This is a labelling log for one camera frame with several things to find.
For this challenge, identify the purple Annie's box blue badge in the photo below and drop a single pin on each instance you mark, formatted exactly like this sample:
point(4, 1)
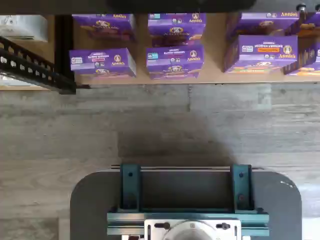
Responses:
point(175, 61)

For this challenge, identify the brown lower shelf board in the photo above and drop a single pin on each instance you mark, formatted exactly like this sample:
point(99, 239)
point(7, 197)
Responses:
point(215, 62)

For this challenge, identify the purple Annie's box pink stripe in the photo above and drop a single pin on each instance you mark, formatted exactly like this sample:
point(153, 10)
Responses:
point(102, 60)

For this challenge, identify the purple Annie's cracker box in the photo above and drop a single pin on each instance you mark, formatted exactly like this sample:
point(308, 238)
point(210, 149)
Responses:
point(262, 23)
point(303, 60)
point(176, 28)
point(311, 25)
point(105, 26)

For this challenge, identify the purple Annie's box orange stripe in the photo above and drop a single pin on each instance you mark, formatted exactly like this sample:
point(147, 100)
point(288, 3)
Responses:
point(262, 53)

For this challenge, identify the black shelf cross beam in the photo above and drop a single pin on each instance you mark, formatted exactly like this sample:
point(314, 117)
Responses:
point(50, 6)

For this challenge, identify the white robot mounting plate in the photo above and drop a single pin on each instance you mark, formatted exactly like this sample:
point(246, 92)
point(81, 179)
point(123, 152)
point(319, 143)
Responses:
point(155, 232)

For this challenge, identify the white blurry appliance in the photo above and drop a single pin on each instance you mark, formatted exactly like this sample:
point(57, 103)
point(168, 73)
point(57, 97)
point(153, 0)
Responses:
point(22, 27)

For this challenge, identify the black knob screw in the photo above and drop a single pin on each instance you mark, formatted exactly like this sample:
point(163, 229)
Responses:
point(301, 6)

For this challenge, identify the teal aluminium mounting frame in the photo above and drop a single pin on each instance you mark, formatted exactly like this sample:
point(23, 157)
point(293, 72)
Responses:
point(130, 190)

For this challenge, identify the black shelf upright post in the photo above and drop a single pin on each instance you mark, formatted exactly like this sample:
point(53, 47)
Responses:
point(63, 37)

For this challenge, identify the black perforated metal rail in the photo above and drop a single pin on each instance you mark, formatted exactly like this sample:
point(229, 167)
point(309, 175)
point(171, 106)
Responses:
point(30, 67)

